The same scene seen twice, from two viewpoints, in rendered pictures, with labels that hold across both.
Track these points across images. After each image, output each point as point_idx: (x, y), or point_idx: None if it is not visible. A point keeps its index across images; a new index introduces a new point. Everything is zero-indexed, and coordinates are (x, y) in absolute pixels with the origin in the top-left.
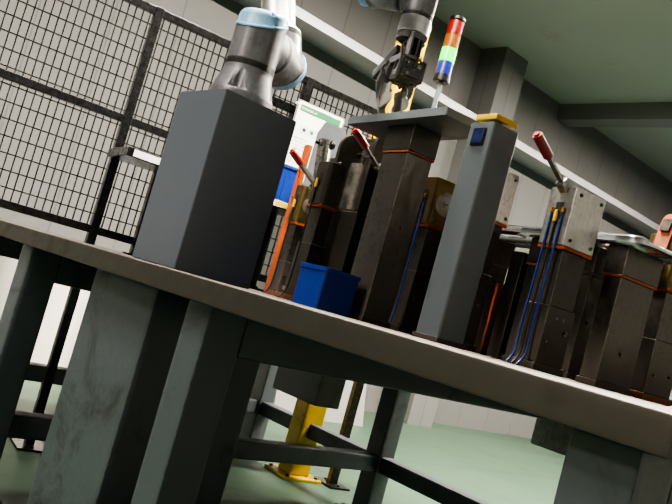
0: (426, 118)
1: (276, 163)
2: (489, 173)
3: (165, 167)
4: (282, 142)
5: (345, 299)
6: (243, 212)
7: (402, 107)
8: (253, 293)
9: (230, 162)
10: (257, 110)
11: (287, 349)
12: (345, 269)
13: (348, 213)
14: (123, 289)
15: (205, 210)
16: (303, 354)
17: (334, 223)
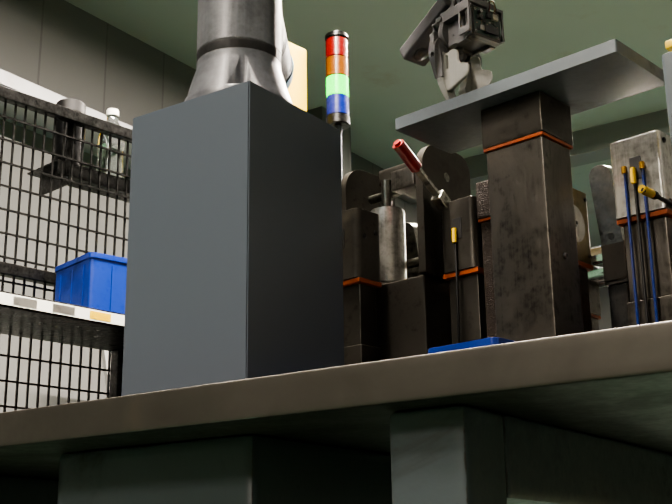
0: (570, 71)
1: (332, 200)
2: None
3: (146, 246)
4: (332, 165)
5: None
6: (311, 288)
7: (481, 84)
8: (614, 328)
9: (278, 204)
10: (292, 114)
11: (553, 469)
12: None
13: (404, 282)
14: (152, 471)
15: (265, 291)
16: (569, 474)
17: (379, 306)
